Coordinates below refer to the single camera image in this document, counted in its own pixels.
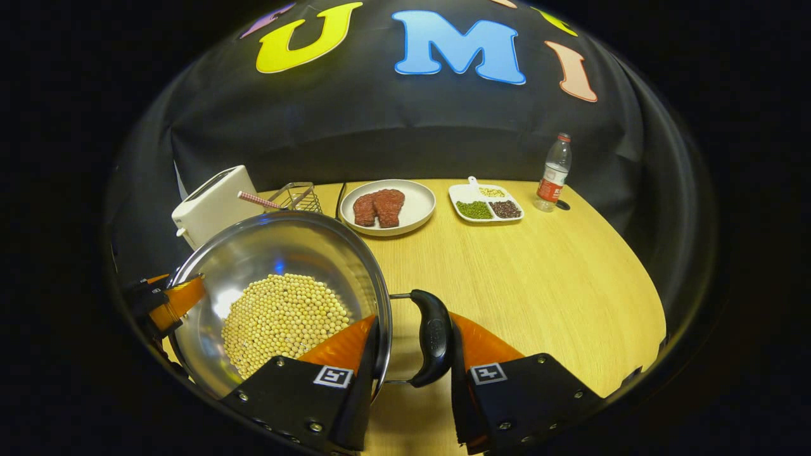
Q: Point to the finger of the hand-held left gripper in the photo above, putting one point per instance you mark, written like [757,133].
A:
[180,297]

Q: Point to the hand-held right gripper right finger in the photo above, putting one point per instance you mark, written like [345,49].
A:
[459,392]

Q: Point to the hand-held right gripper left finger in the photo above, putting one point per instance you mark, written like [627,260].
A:
[364,392]

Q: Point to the white toaster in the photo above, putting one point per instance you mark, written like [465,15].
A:
[212,206]

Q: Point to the heap of soybeans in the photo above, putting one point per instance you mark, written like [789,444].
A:
[285,323]

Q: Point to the pink striped straw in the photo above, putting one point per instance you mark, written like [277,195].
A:
[258,200]

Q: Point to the red meat piece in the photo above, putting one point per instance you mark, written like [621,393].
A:
[364,210]
[389,208]

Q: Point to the white divided bean dish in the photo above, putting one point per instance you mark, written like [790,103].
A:
[485,202]

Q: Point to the round white plate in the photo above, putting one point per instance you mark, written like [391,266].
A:
[418,202]

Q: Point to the clear plastic water bottle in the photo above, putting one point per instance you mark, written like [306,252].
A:
[553,174]

